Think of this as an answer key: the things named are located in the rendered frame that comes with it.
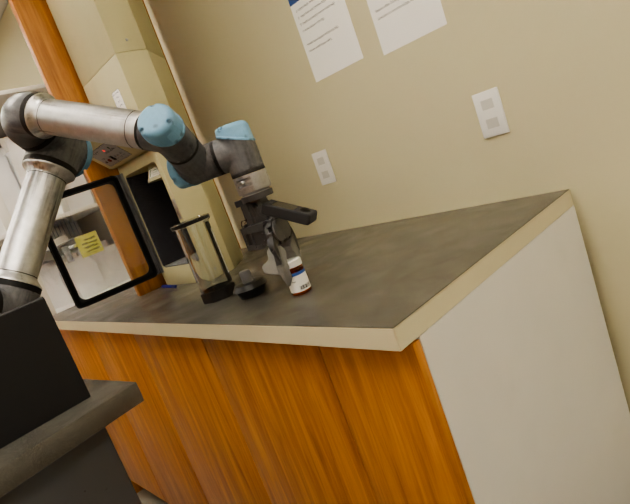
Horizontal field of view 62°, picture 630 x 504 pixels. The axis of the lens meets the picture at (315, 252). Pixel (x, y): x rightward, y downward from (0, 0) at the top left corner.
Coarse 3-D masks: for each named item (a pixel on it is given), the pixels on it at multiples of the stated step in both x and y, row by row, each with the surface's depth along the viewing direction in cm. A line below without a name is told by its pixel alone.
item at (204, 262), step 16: (176, 224) 142; (192, 224) 135; (192, 240) 137; (208, 240) 138; (192, 256) 138; (208, 256) 138; (192, 272) 141; (208, 272) 138; (224, 272) 141; (208, 288) 139
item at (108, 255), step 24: (96, 192) 186; (72, 216) 181; (96, 216) 185; (120, 216) 190; (72, 240) 181; (96, 240) 185; (120, 240) 189; (72, 264) 181; (96, 264) 185; (120, 264) 189; (144, 264) 194; (96, 288) 185
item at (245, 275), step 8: (240, 272) 130; (248, 272) 130; (248, 280) 130; (256, 280) 129; (264, 280) 130; (240, 288) 128; (248, 288) 128; (256, 288) 128; (264, 288) 131; (240, 296) 130; (248, 296) 129
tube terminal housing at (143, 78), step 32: (128, 64) 164; (160, 64) 178; (96, 96) 181; (128, 96) 166; (160, 96) 170; (192, 128) 192; (160, 160) 168; (192, 192) 174; (224, 224) 190; (224, 256) 180
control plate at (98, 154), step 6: (102, 144) 170; (108, 144) 169; (96, 150) 176; (108, 150) 174; (114, 150) 172; (120, 150) 171; (96, 156) 181; (102, 156) 179; (108, 156) 178; (120, 156) 176; (126, 156) 174; (108, 162) 183; (114, 162) 182
